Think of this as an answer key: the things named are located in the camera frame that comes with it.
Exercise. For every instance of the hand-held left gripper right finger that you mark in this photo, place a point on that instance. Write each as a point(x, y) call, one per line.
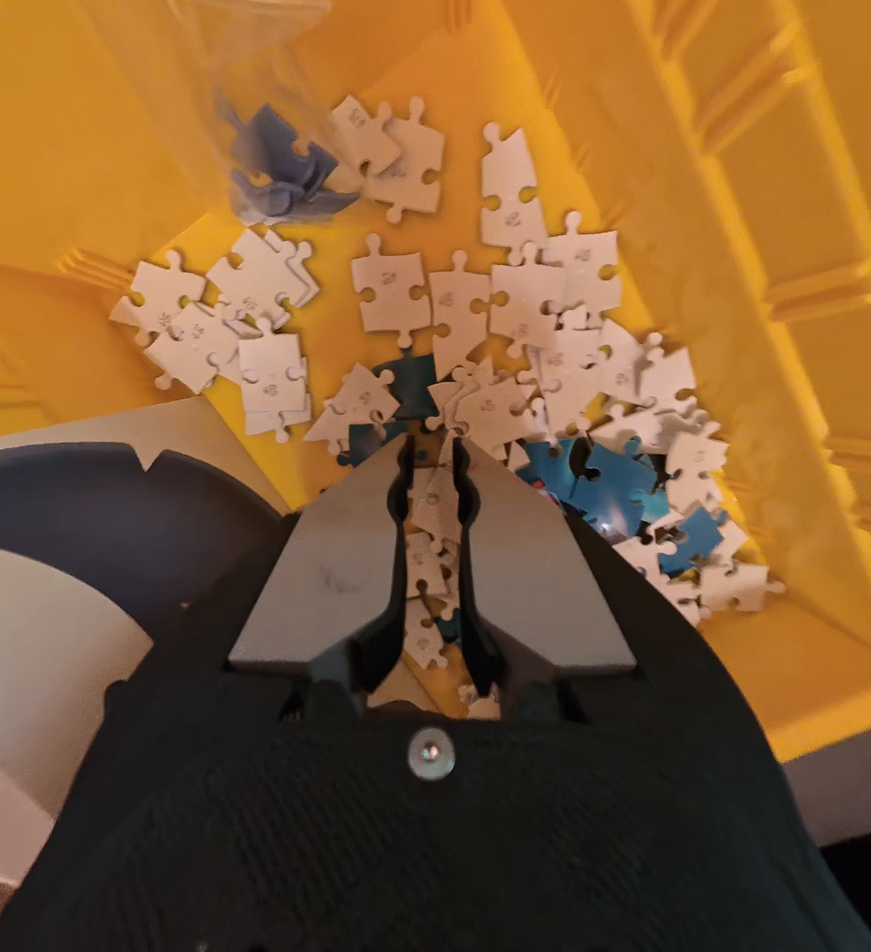
point(547, 587)

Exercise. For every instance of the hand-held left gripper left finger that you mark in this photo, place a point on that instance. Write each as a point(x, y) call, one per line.
point(316, 580)

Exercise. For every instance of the white puzzle piece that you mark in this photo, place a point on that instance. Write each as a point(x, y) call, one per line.
point(437, 500)

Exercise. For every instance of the pile of puzzle pieces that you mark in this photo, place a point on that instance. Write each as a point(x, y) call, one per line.
point(391, 290)

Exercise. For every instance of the yellow plastic bin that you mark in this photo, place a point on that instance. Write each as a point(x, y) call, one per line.
point(778, 223)

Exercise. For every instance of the white blue printed cardboard box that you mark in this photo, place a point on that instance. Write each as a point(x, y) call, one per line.
point(34, 595)

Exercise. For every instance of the clear plastic bag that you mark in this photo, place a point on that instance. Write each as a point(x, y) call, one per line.
point(272, 149)

